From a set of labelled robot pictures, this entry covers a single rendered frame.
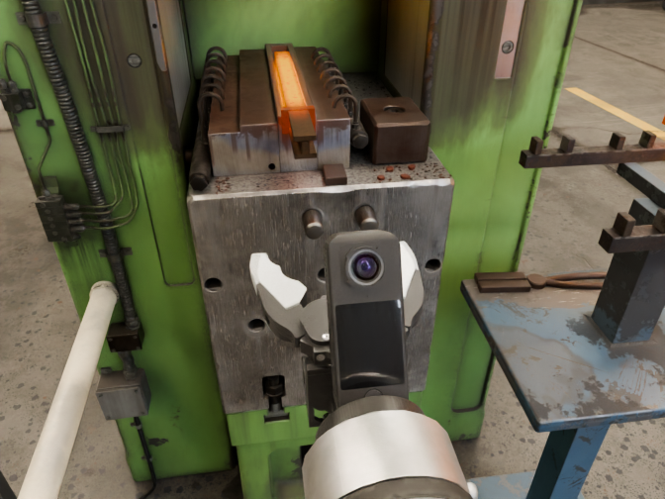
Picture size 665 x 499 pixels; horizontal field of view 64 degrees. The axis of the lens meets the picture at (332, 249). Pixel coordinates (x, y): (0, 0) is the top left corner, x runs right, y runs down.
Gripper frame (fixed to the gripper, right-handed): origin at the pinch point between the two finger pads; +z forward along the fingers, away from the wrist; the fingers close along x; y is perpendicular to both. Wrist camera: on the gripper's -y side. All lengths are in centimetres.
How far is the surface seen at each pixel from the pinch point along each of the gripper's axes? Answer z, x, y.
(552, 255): 127, 111, 99
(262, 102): 41.3, -4.5, 0.6
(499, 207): 47, 40, 26
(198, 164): 30.0, -14.0, 5.2
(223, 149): 32.2, -10.6, 4.0
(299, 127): 24.7, -0.4, -1.5
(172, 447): 47, -33, 86
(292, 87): 42.2, 0.2, -1.2
